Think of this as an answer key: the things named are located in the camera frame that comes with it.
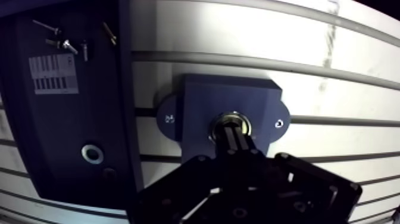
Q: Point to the steel bearing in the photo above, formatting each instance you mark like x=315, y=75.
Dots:
x=246, y=122

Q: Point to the dark blue-grey tray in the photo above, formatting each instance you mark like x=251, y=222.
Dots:
x=62, y=125

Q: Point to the dark blue-grey housing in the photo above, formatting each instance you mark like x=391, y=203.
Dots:
x=203, y=103

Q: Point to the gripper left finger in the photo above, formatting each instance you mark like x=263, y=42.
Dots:
x=187, y=175

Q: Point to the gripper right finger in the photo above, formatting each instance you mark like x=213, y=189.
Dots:
x=312, y=181

